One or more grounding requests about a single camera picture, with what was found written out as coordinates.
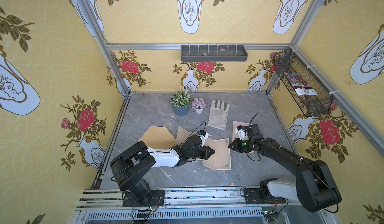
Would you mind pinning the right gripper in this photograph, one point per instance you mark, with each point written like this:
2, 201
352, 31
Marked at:
237, 145

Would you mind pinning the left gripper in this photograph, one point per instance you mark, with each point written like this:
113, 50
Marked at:
204, 152

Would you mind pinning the pink envelope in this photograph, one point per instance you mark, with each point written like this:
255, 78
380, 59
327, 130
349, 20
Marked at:
235, 125

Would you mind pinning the brown kraft envelope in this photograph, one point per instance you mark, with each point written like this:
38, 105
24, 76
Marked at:
158, 138

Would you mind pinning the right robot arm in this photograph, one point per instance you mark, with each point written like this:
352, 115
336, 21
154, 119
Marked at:
315, 187

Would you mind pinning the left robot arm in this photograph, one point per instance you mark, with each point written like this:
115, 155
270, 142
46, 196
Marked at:
130, 167

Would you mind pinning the dirty white work glove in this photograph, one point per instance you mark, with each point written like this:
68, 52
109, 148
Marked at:
219, 111

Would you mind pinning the purple flowers in white pot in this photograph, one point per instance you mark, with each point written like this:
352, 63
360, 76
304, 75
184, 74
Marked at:
198, 105

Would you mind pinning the green plant in blue pot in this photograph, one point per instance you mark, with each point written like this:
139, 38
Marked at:
180, 102

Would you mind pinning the seed packet in basket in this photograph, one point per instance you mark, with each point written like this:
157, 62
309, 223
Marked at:
300, 86

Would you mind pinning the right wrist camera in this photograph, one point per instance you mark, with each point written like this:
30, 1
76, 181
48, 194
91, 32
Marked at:
240, 131

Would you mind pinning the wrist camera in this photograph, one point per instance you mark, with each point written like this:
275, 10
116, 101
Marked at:
240, 131
203, 136

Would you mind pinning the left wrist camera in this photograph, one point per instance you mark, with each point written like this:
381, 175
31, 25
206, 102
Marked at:
203, 136

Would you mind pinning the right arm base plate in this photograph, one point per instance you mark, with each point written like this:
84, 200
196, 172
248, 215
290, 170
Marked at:
260, 196

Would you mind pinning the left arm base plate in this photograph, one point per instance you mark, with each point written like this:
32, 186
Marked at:
155, 198

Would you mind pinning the black wire mesh basket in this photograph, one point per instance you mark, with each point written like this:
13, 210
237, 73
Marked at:
288, 62

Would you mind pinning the grey wall shelf tray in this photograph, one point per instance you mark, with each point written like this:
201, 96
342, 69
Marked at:
194, 53

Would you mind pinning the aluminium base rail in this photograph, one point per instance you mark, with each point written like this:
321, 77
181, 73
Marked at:
180, 203

